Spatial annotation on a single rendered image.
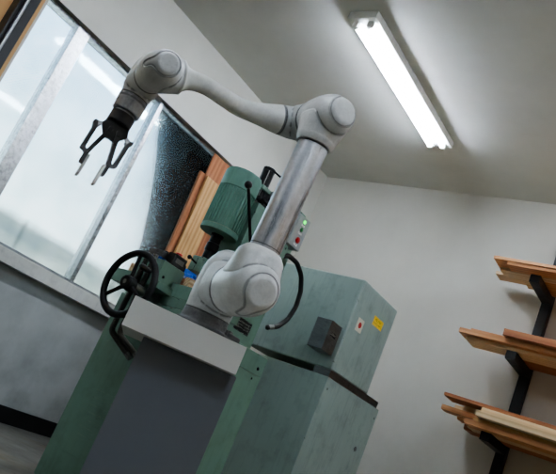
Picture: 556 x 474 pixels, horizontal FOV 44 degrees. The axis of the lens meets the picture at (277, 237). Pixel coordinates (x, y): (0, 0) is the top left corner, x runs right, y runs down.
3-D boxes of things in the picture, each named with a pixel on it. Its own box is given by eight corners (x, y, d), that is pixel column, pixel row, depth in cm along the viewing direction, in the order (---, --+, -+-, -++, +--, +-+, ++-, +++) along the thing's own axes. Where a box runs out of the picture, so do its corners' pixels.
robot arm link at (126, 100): (117, 93, 213) (106, 108, 212) (124, 86, 205) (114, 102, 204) (142, 110, 217) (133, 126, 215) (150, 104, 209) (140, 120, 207)
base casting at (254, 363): (111, 310, 298) (120, 291, 300) (191, 354, 341) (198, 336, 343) (184, 335, 270) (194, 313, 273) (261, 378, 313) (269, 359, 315)
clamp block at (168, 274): (132, 273, 288) (141, 253, 290) (152, 286, 298) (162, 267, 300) (156, 279, 278) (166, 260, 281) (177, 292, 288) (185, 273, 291)
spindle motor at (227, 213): (192, 223, 308) (220, 163, 317) (214, 241, 321) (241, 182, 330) (220, 229, 298) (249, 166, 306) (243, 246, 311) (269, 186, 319)
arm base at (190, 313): (239, 347, 215) (246, 331, 216) (174, 317, 213) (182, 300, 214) (232, 349, 232) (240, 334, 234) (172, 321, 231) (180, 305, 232)
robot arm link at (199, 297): (217, 323, 234) (246, 265, 239) (240, 328, 218) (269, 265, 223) (177, 302, 228) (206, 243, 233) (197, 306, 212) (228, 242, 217)
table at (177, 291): (94, 270, 301) (101, 257, 302) (140, 296, 323) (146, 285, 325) (193, 298, 264) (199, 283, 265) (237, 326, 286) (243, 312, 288)
